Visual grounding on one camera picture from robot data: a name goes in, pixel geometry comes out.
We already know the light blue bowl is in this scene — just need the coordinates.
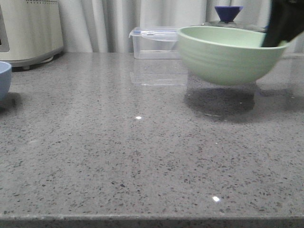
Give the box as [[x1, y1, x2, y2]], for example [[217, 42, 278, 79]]
[[0, 61, 12, 100]]

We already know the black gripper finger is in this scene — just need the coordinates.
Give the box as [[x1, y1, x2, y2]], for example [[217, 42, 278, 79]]
[[262, 0, 304, 48]]

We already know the white kitchen appliance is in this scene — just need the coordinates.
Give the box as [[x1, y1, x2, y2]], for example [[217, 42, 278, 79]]
[[0, 0, 64, 68]]

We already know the light green bowl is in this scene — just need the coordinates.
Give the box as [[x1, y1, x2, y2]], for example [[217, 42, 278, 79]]
[[177, 26, 289, 86]]

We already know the clear plastic food container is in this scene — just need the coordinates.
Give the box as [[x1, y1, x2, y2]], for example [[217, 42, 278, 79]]
[[129, 27, 180, 59]]

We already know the glass lid blue knob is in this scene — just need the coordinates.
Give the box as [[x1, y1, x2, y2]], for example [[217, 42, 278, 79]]
[[202, 6, 266, 33]]

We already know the white curtain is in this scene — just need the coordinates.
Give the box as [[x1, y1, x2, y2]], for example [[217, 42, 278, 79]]
[[59, 0, 271, 53]]

